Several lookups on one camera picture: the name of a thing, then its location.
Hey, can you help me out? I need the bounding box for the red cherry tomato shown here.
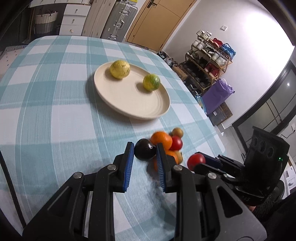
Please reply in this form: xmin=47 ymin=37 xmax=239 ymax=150
xmin=187 ymin=153 xmax=206 ymax=171
xmin=170 ymin=136 xmax=183 ymax=151

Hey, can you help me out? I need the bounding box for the brown longan fruit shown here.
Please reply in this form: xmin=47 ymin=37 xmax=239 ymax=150
xmin=171 ymin=128 xmax=184 ymax=138
xmin=175 ymin=151 xmax=183 ymax=164

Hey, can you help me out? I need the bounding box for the orange tangerine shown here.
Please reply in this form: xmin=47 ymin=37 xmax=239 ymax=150
xmin=150 ymin=131 xmax=173 ymax=150
xmin=153 ymin=150 xmax=179 ymax=171

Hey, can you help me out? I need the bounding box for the dark purple plum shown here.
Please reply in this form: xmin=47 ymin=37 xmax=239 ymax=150
xmin=134 ymin=138 xmax=157 ymax=161

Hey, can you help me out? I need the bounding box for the green yellow citrus fruit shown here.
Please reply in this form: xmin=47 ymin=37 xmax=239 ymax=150
xmin=142 ymin=74 xmax=161 ymax=92

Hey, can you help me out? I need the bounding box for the yellow guava fruit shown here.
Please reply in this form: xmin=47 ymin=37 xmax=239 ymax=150
xmin=109 ymin=60 xmax=130 ymax=79

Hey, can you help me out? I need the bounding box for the person's right hand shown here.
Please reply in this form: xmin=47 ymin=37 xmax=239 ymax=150
xmin=247 ymin=205 xmax=256 ymax=212

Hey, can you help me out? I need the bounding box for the purple bag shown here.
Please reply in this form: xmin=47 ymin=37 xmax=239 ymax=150
xmin=202 ymin=78 xmax=235 ymax=115

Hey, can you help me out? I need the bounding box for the cream round plate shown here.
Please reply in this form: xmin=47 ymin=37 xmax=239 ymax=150
xmin=94 ymin=62 xmax=171 ymax=120

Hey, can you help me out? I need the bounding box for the wooden shoe rack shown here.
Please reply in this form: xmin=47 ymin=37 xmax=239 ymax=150
xmin=180 ymin=30 xmax=236 ymax=95

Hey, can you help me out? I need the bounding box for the checkered teal tablecloth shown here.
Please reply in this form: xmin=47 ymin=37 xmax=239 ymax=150
xmin=0 ymin=35 xmax=226 ymax=241

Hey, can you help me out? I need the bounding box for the wooden door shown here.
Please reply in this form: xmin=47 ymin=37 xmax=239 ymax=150
xmin=126 ymin=0 xmax=195 ymax=51

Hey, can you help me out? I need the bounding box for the silver suitcase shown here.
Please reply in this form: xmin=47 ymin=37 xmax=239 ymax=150
xmin=100 ymin=1 xmax=138 ymax=42

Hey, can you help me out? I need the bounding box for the beige suitcase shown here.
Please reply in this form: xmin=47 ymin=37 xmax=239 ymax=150
xmin=82 ymin=0 xmax=116 ymax=38

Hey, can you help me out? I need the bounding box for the woven laundry basket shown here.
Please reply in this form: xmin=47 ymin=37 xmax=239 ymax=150
xmin=35 ymin=11 xmax=58 ymax=35

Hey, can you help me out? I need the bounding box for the white drawer desk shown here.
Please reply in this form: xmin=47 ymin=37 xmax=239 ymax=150
xmin=29 ymin=0 xmax=91 ymax=37

